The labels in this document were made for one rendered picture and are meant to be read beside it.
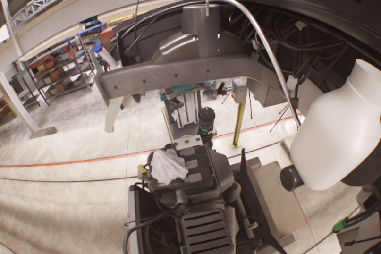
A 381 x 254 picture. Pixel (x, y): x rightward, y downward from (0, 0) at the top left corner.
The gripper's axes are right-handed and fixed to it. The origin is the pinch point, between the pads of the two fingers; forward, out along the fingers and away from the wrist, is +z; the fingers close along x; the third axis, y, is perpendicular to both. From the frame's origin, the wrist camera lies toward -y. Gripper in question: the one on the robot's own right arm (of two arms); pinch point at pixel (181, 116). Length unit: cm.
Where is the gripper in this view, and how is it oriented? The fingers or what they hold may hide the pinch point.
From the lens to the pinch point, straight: 150.7
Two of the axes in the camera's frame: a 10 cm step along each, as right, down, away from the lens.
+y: -6.7, -0.4, 7.4
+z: 3.7, 8.5, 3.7
